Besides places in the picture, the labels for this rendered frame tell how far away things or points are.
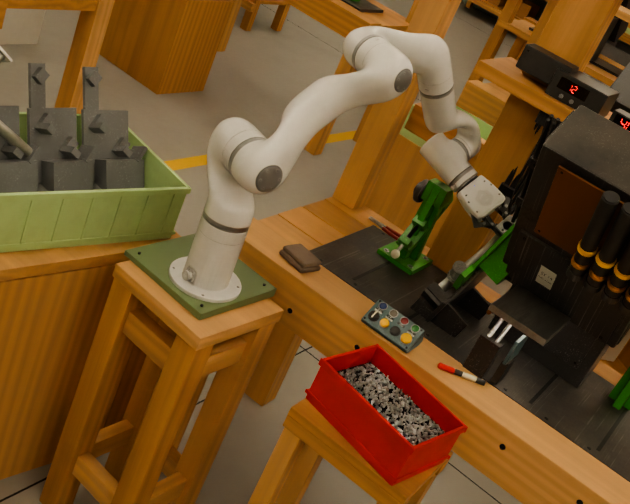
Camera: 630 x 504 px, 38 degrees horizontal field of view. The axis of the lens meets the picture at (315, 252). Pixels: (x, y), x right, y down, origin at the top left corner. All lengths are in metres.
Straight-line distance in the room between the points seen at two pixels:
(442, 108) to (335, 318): 0.62
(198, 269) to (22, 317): 0.48
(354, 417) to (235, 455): 1.16
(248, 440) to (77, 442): 0.86
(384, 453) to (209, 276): 0.61
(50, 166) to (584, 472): 1.57
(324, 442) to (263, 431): 1.23
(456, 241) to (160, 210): 0.94
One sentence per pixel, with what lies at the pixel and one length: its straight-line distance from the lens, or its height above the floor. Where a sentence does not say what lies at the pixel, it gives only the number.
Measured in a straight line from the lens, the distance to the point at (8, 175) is 2.48.
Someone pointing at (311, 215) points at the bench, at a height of 0.88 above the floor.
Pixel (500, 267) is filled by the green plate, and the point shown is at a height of 1.15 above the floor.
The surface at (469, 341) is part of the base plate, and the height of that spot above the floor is 0.90.
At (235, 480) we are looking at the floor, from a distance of 3.16.
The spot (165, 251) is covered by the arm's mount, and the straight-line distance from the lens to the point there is 2.42.
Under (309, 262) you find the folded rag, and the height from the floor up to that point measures 0.93.
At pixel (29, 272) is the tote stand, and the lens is 2.37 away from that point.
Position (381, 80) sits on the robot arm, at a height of 1.51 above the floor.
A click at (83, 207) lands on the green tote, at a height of 0.91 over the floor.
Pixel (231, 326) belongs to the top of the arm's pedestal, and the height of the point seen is 0.85.
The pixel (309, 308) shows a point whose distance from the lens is 2.48.
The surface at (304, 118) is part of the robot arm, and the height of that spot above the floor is 1.37.
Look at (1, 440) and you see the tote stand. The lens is 2.77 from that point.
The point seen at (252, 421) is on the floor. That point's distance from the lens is 3.41.
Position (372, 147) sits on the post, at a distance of 2.98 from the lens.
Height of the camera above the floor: 2.07
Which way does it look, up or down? 26 degrees down
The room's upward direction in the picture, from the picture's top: 24 degrees clockwise
